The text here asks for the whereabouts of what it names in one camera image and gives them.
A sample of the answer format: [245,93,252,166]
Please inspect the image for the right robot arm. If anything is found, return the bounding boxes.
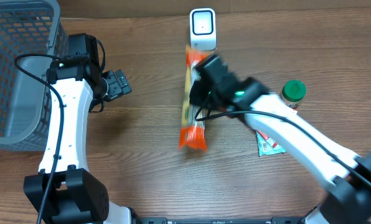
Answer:
[190,54,371,223]

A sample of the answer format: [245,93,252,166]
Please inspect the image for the orange noodle packet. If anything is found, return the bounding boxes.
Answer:
[179,45,209,151]

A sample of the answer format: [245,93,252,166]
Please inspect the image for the left black cable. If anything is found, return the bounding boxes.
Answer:
[13,53,65,224]

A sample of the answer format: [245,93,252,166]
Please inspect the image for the red white stick packet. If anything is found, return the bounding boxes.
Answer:
[257,131,278,148]

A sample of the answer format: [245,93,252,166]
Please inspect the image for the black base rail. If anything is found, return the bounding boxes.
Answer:
[137,217,304,224]

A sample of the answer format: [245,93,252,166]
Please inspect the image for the teal snack packet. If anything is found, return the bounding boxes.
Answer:
[256,132,286,157]

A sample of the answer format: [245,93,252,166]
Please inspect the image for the green lid white jar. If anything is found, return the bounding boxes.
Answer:
[280,80,306,108]

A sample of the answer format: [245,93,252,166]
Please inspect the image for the white barcode scanner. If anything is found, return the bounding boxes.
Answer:
[189,7,217,51]

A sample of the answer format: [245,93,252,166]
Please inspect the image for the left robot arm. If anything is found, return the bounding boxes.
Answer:
[23,34,139,224]

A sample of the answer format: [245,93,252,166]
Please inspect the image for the black cable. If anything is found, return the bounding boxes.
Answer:
[13,53,65,224]
[194,93,371,200]

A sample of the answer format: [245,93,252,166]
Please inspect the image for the right black cable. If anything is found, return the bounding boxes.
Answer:
[194,93,371,200]

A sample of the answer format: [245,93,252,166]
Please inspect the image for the grey plastic mesh basket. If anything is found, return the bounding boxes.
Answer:
[0,0,68,151]

